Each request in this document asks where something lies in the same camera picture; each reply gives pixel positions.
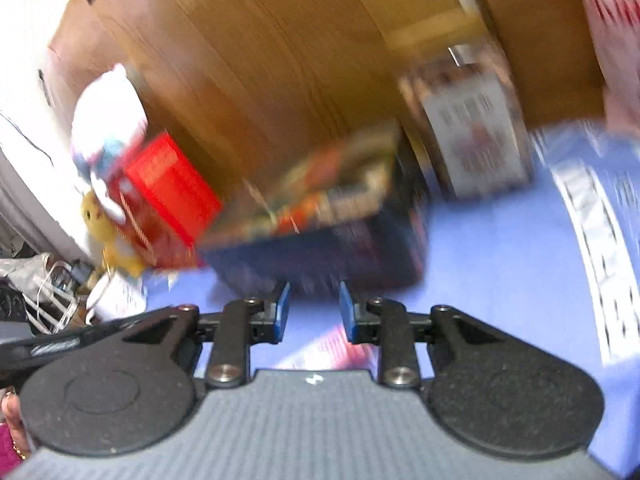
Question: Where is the person's left hand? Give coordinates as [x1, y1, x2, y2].
[1, 389, 32, 460]

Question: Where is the dark storage box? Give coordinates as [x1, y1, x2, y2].
[196, 119, 427, 297]

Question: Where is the white mug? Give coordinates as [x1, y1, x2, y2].
[85, 271, 146, 324]

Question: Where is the yellow plush toy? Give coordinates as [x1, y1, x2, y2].
[81, 191, 146, 278]

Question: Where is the red gift box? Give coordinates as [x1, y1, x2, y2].
[107, 132, 222, 270]

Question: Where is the purple printed tablecloth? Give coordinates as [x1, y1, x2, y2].
[151, 124, 639, 479]

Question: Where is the pink white plush toy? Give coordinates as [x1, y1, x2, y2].
[70, 63, 149, 226]

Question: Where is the wooden headboard panel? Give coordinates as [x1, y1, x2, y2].
[43, 0, 464, 196]

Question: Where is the brown wooden cutting board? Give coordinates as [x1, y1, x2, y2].
[476, 0, 604, 129]

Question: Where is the pink snack bag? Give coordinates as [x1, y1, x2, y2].
[582, 0, 639, 136]

